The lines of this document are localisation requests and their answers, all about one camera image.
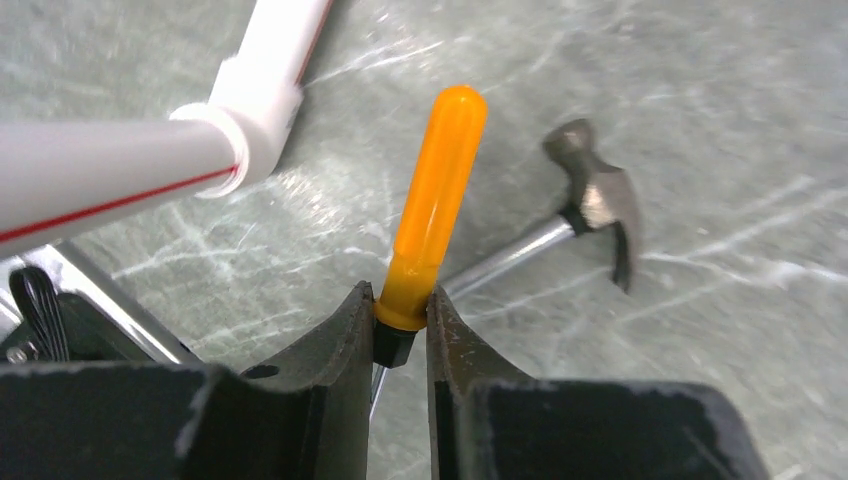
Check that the aluminium extrusion rail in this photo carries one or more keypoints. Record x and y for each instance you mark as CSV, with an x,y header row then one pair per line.
x,y
113,311

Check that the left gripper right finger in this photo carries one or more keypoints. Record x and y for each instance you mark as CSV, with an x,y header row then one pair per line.
x,y
488,419

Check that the white pvc pipe structure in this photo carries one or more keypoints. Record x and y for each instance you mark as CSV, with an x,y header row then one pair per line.
x,y
61,179

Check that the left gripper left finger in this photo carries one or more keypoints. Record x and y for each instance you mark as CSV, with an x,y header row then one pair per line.
x,y
300,414

